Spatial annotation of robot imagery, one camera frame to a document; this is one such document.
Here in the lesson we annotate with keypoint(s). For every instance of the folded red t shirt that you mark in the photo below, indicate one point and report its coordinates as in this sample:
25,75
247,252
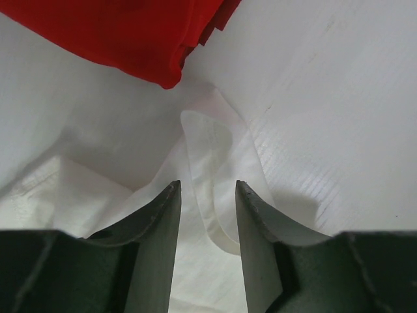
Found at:
146,39

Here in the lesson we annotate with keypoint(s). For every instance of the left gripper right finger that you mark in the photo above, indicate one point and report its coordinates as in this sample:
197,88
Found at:
288,267

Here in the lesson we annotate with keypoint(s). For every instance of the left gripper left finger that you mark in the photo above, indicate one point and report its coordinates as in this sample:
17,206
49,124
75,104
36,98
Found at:
126,267

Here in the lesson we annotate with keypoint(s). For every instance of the white t shirt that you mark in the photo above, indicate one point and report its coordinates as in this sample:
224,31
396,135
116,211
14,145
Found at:
214,151

